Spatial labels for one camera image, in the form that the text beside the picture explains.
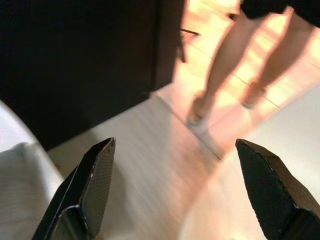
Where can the person in black shorts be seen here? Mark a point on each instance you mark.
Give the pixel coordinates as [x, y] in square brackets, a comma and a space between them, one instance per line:
[225, 65]

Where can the black stool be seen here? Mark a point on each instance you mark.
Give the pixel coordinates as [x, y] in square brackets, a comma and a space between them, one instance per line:
[184, 47]

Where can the black low cabinet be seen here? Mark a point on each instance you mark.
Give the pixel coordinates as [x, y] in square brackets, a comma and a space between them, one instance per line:
[75, 62]

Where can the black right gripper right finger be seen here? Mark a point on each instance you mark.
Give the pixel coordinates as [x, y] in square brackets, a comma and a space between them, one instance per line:
[277, 190]

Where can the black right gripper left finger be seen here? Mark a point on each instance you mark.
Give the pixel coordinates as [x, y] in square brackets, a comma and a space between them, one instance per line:
[97, 180]

